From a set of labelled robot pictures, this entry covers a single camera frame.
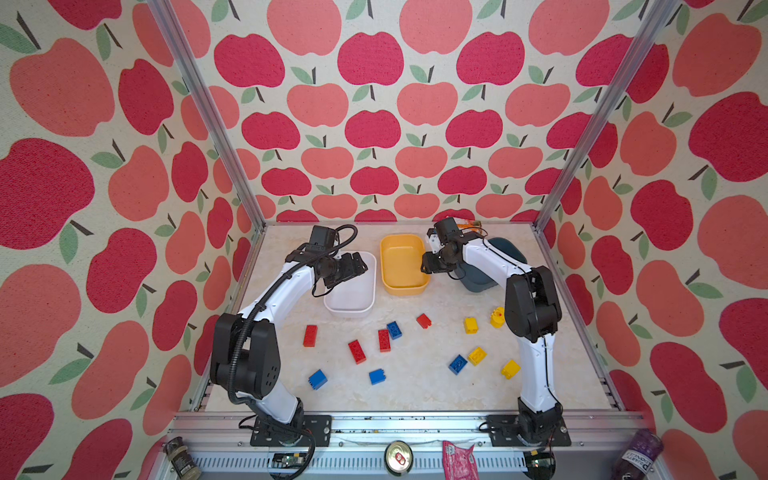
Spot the purple plastic bottle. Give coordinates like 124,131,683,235
610,429,664,480

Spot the white plastic container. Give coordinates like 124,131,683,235
324,251,377,319

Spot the metal drink can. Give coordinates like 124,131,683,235
384,440,414,477

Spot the green circuit board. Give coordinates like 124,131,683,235
270,452,306,470

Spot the orange snack packet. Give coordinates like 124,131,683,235
458,222,488,237

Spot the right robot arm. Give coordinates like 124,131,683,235
421,218,563,446

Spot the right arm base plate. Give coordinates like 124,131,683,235
478,415,572,448

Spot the blue lego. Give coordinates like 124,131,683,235
308,369,328,390
369,369,386,385
448,354,468,375
387,321,402,340

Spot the aluminium frame post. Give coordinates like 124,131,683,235
533,0,679,234
148,0,266,234

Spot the left aluminium frame post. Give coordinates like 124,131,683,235
148,0,266,234

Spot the dark teal plastic container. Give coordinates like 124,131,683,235
455,237,527,293

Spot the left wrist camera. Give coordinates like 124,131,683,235
306,225,337,253

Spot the red lego brick tilted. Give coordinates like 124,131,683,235
348,340,367,365

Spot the small red lego brick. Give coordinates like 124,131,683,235
417,314,432,329

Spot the red lego brick upright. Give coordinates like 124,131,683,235
378,329,391,353

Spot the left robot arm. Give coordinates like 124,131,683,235
209,224,368,445

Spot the black round object front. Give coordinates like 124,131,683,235
524,450,556,480

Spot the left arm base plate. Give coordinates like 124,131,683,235
250,415,332,448

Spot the yellow plastic container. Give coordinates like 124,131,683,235
380,234,430,297

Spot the yellow round lego piece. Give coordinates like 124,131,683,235
490,307,506,329

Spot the blue lego beside red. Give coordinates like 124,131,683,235
387,321,402,340

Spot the dark glass jar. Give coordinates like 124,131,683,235
163,436,202,480

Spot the front aluminium rail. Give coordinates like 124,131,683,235
148,410,648,479

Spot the right aluminium frame post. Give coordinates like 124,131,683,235
533,0,679,234

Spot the pink snack wrapper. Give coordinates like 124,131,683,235
442,441,479,480

